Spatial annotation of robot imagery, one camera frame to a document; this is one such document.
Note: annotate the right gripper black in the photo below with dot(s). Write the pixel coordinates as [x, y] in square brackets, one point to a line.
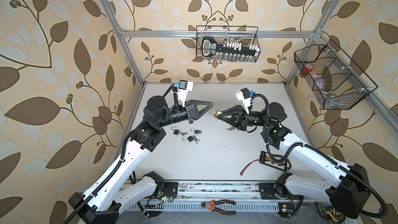
[233, 121]

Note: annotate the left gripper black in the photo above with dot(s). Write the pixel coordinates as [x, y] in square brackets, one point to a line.
[196, 115]

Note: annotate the brass padlock long shackle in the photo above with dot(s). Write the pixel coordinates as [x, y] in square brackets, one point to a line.
[214, 112]

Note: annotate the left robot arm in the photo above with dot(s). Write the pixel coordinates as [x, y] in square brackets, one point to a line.
[106, 200]

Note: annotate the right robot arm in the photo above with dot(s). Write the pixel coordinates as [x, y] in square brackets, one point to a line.
[343, 186]

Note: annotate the blue small padlock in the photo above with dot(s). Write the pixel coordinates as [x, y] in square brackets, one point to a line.
[196, 131]

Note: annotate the black padlock with keys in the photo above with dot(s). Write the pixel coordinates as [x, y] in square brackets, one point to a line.
[191, 138]

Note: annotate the socket set black holder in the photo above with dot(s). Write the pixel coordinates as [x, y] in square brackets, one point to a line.
[209, 47]

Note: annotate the black connector board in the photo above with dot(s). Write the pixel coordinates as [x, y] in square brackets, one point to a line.
[266, 160]

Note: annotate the yellow black tape measure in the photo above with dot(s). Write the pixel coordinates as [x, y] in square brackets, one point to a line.
[330, 213]

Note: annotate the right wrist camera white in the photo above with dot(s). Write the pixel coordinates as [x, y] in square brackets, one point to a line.
[245, 96]

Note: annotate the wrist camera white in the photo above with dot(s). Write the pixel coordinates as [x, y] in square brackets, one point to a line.
[180, 92]
[245, 96]

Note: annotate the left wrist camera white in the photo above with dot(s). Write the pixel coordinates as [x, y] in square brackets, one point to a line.
[180, 92]

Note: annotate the black wire basket back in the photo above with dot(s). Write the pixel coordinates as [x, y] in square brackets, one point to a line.
[243, 34]

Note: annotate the black wire basket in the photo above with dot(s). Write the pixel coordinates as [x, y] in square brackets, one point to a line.
[338, 81]
[243, 34]

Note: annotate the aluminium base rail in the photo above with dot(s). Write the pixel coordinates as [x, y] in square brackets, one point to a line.
[249, 196]

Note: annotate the black wire basket right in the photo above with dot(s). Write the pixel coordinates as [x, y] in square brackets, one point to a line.
[338, 81]

